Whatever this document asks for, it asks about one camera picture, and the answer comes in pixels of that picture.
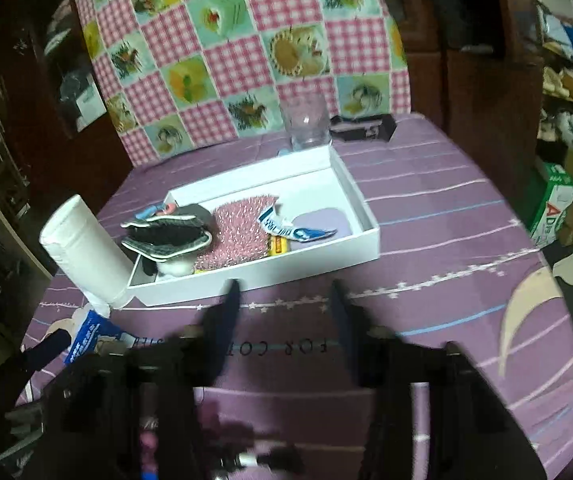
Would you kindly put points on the blue packet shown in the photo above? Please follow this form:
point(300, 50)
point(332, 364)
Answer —
point(89, 335)

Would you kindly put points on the small black device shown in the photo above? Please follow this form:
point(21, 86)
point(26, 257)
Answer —
point(361, 127)

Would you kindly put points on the lavender pad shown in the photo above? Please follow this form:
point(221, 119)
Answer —
point(324, 220)

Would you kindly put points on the dark wooden cabinet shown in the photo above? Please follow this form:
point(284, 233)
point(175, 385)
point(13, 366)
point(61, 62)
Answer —
point(471, 60)

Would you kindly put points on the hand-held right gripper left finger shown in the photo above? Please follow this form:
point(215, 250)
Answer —
point(226, 320)

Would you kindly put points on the yellow packet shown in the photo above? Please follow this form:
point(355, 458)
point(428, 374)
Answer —
point(279, 246)

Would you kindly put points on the white and blue tube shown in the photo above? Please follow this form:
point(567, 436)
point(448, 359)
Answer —
point(291, 230)

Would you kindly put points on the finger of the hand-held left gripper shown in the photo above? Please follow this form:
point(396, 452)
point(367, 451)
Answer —
point(49, 350)

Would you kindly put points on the pink sparkly scrub cloth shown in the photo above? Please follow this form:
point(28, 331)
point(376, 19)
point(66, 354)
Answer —
point(239, 235)

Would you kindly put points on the pink checkered printed cloth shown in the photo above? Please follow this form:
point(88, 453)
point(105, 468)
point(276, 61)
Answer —
point(236, 50)

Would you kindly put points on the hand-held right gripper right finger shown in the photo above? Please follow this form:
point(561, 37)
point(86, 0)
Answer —
point(341, 320)

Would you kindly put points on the clear glass cup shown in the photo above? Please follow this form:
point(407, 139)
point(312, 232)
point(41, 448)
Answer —
point(306, 122)

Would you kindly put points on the green and white carton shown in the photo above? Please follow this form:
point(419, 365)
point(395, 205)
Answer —
point(554, 205)

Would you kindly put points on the white cardboard box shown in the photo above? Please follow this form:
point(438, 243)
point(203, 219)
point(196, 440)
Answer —
point(316, 200)

